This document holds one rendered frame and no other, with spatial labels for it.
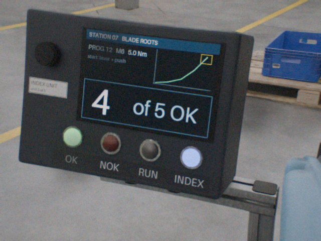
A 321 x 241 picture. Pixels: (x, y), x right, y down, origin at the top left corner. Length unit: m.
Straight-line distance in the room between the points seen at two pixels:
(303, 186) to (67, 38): 0.42
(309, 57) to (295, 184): 3.68
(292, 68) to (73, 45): 3.41
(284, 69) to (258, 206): 3.36
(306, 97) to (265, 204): 3.25
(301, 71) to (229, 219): 1.75
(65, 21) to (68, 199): 2.05
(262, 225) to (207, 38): 0.26
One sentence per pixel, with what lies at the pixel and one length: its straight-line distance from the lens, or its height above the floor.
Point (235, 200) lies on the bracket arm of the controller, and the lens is 0.67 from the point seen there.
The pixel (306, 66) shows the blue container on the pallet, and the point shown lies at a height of 0.26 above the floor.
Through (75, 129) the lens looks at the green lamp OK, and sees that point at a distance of 0.63.
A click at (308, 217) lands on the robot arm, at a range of 0.26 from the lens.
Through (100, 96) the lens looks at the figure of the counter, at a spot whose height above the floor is 1.17.
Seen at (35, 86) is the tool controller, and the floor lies 1.17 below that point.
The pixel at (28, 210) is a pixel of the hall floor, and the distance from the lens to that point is 2.60.
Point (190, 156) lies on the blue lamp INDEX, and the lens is 0.58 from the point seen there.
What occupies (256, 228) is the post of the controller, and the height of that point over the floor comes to 1.00.
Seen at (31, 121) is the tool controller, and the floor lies 1.13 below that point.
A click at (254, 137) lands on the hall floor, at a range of 3.33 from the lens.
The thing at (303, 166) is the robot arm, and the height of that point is 1.26.
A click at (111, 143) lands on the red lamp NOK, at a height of 1.12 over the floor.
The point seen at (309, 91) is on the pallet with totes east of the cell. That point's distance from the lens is 3.89.
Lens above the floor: 1.39
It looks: 23 degrees down
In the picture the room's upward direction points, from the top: 2 degrees clockwise
